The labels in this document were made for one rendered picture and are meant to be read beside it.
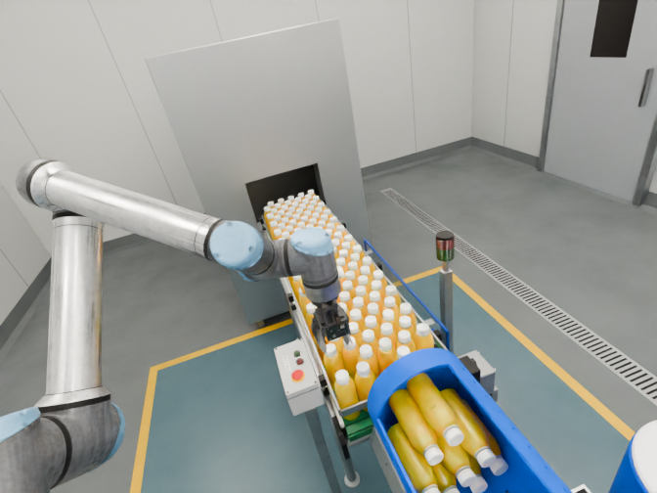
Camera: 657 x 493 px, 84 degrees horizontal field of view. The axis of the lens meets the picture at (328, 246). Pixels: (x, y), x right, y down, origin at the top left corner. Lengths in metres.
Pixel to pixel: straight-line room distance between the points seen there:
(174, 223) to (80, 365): 0.44
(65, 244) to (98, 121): 3.97
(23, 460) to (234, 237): 0.56
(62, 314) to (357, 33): 4.65
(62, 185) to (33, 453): 0.53
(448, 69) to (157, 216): 5.28
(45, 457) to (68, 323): 0.29
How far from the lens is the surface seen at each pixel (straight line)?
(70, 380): 1.07
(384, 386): 0.97
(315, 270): 0.82
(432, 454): 0.97
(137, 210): 0.85
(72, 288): 1.09
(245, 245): 0.70
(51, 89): 5.10
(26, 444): 0.96
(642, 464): 1.16
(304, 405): 1.19
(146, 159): 5.04
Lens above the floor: 1.97
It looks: 30 degrees down
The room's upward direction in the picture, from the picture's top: 12 degrees counter-clockwise
